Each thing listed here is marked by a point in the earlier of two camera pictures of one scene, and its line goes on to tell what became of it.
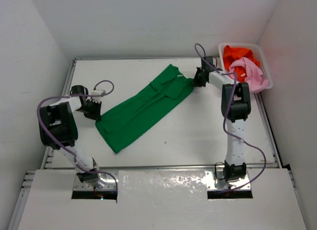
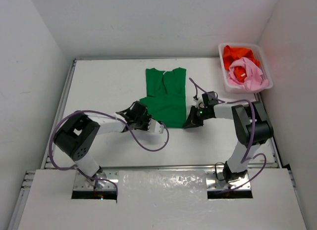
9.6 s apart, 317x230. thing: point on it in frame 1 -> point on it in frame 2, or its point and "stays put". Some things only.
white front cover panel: x=162 y=200 stays put
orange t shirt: x=230 y=54 stays put
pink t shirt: x=255 y=78 stays put
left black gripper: x=96 y=116 -> x=145 y=128
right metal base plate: x=215 y=180 stays put
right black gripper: x=196 y=83 -> x=192 y=121
